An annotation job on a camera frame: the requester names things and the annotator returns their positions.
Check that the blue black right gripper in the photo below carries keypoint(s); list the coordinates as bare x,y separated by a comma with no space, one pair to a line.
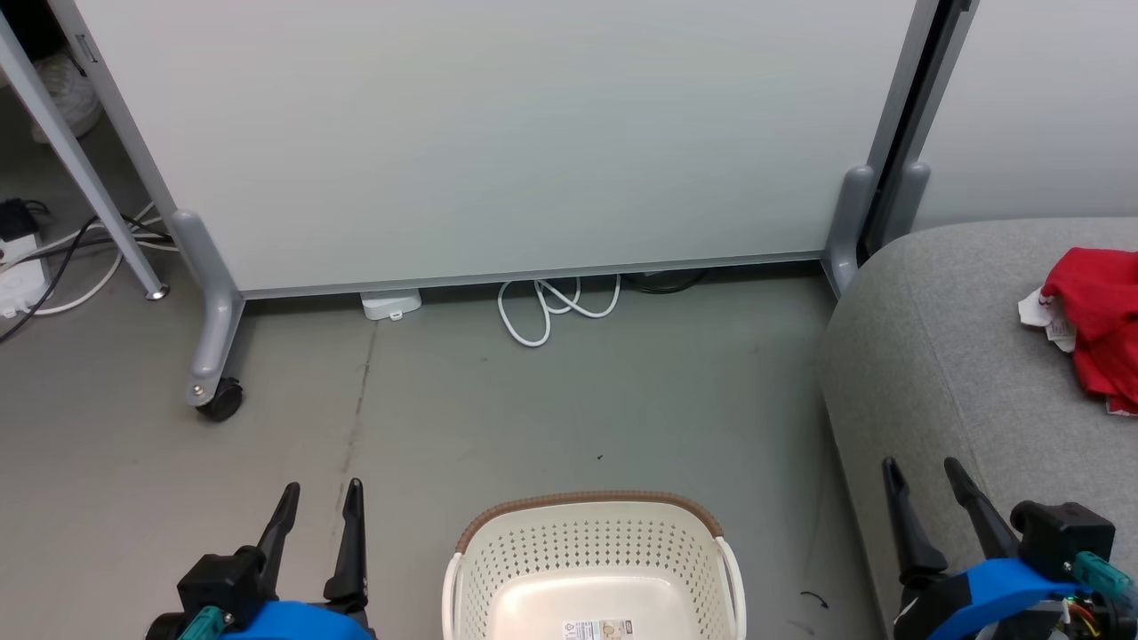
996,591

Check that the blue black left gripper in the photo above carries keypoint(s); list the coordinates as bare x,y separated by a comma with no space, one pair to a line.
302,622

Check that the red white clothing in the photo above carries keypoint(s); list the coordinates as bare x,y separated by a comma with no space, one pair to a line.
1102,320

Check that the cream perforated laundry basket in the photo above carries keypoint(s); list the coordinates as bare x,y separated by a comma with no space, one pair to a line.
587,551

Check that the printed basket sticker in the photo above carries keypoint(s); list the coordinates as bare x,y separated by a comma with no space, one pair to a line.
597,630

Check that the grey fabric sofa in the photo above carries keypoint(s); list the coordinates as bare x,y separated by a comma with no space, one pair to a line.
960,373

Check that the black round right wrist motor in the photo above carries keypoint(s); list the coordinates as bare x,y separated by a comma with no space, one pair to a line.
1116,622

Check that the white power adapter box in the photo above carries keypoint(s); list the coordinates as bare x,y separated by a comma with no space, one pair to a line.
391,304

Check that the grey partition foot with caster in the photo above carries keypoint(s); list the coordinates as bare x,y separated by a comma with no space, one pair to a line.
213,311

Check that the white power strip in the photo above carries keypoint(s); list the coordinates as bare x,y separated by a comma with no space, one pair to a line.
20,280

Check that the narrow white partition panel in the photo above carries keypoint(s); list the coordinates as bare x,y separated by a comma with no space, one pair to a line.
1040,107

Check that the black plug adapter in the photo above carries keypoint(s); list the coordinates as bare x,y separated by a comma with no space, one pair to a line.
16,220

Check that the grey slanted table leg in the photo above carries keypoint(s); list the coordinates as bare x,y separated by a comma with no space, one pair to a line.
80,169

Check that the large white partition panel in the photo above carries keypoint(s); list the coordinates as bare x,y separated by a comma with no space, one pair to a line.
489,133

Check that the white knitted shoe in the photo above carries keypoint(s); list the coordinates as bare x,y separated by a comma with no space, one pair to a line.
71,93

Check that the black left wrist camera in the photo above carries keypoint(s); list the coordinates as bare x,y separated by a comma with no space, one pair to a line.
222,578

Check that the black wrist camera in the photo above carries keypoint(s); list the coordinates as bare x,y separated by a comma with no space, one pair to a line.
222,578
1062,533

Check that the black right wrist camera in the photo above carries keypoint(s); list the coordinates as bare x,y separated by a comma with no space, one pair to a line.
1062,533

